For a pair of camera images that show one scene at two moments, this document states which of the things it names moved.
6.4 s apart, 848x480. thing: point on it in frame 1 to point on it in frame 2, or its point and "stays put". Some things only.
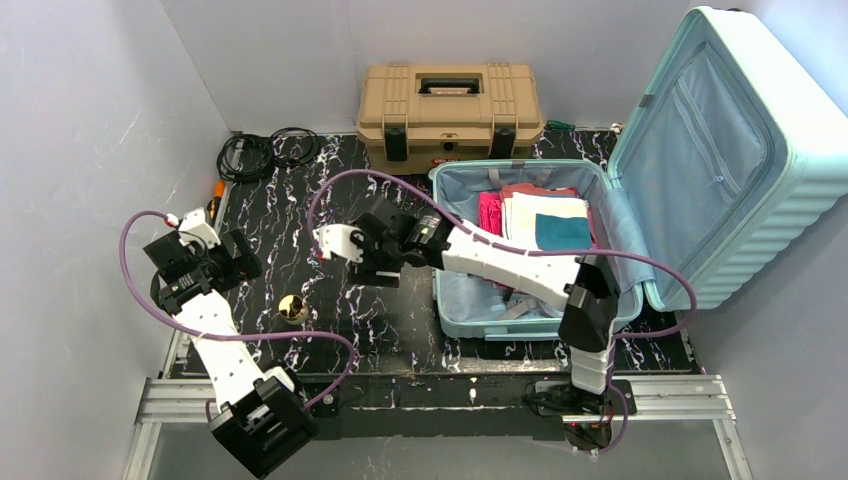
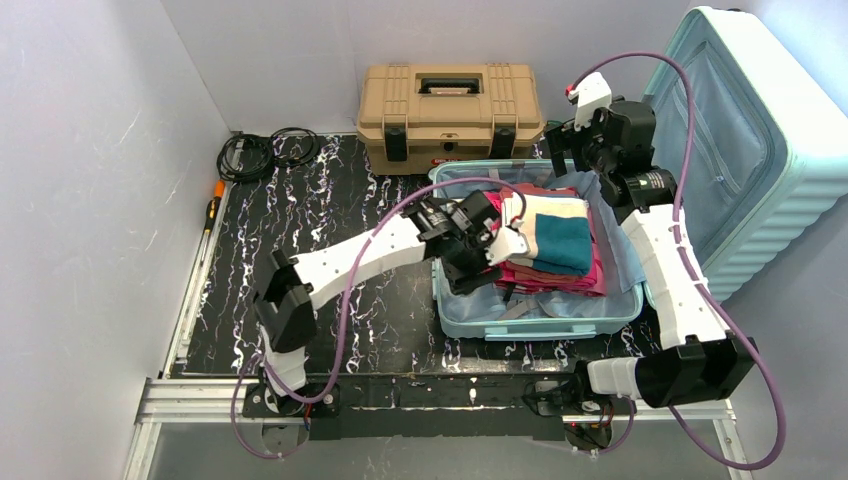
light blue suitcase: [731, 155] stays put
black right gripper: [370, 248] to [565, 136]
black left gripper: [234, 258] to [465, 266]
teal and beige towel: [547, 222] stays put
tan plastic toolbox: [413, 115] stays put
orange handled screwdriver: [219, 193] stays put
